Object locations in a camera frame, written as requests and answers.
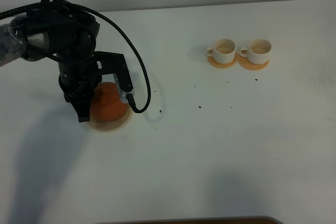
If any right white teacup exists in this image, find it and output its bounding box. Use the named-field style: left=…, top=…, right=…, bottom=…
left=238, top=39, right=272, bottom=65

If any right small wooden coaster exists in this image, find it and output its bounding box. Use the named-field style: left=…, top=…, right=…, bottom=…
left=237, top=54, right=269, bottom=71

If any black braided camera cable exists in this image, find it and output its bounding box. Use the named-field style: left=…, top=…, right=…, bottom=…
left=0, top=0, right=152, bottom=114

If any white teacup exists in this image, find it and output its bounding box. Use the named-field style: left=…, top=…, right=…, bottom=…
left=205, top=39, right=236, bottom=64
left=238, top=39, right=272, bottom=65

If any large round wooden coaster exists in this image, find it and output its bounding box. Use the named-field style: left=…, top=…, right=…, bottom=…
left=87, top=105, right=133, bottom=132

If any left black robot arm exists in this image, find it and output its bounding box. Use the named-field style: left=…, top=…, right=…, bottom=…
left=1, top=0, right=101, bottom=122

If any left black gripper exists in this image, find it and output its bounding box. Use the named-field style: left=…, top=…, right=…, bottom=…
left=58, top=55, right=102, bottom=123

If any left white teacup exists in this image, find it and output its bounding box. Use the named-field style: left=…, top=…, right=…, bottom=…
left=205, top=39, right=236, bottom=64

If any small wooden coaster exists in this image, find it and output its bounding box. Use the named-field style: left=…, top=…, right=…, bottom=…
left=237, top=54, right=269, bottom=71
left=207, top=53, right=238, bottom=69

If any brown clay teapot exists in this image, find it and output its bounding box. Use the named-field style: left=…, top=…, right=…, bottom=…
left=90, top=82, right=128, bottom=122

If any left small wooden coaster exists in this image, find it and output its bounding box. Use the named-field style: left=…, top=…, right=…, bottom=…
left=207, top=53, right=238, bottom=69

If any dark brown table edge object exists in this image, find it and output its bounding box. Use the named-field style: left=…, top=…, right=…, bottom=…
left=106, top=216, right=281, bottom=224

